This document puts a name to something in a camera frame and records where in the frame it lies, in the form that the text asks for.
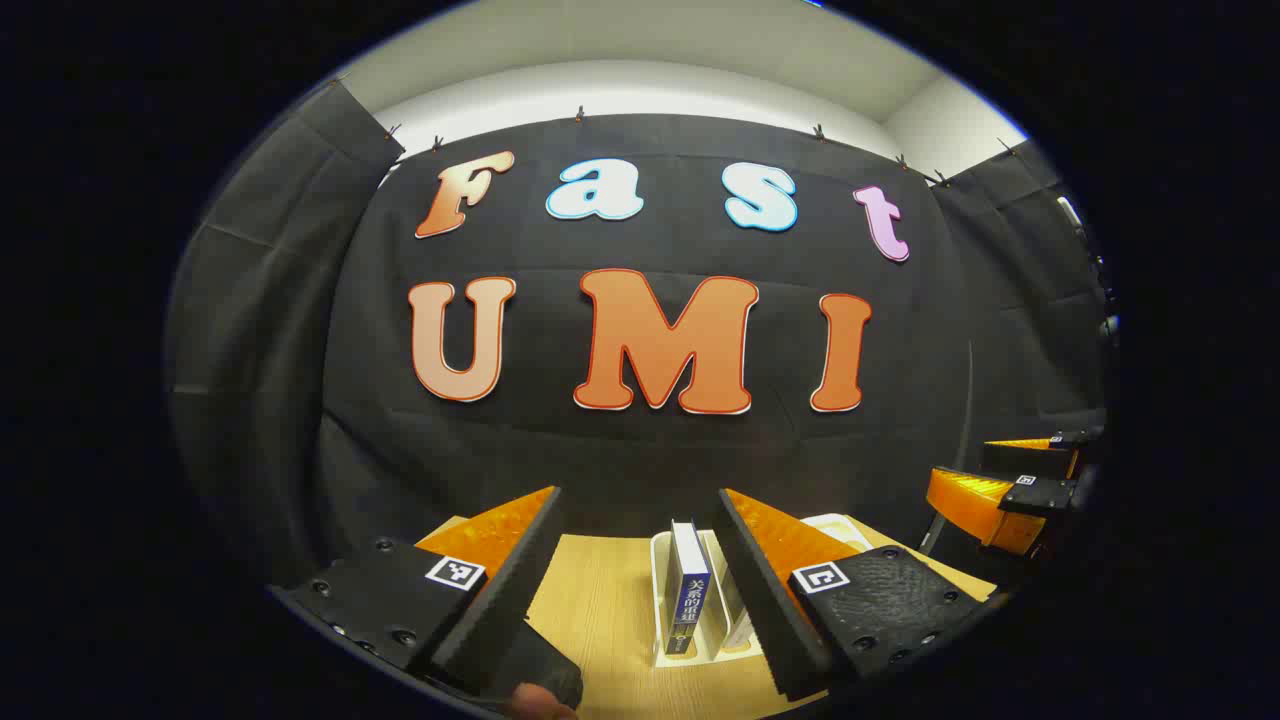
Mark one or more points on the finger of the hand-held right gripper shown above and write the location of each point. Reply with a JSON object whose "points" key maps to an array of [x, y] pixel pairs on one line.
{"points": [[1040, 458], [975, 500]]}

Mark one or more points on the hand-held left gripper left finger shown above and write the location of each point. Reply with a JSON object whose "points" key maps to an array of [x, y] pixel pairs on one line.
{"points": [[510, 590]]}

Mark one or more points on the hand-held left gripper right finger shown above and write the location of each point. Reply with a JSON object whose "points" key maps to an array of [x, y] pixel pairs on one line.
{"points": [[765, 610]]}

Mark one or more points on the white bookshelf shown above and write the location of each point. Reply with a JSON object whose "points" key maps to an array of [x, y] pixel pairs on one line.
{"points": [[712, 640]]}

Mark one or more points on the blue book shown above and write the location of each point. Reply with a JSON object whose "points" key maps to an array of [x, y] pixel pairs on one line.
{"points": [[688, 590]]}

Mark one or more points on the black schoolbag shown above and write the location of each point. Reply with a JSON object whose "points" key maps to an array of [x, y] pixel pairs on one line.
{"points": [[540, 670]]}

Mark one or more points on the black backdrop cloth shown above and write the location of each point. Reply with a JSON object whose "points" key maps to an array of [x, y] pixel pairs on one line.
{"points": [[330, 350]]}

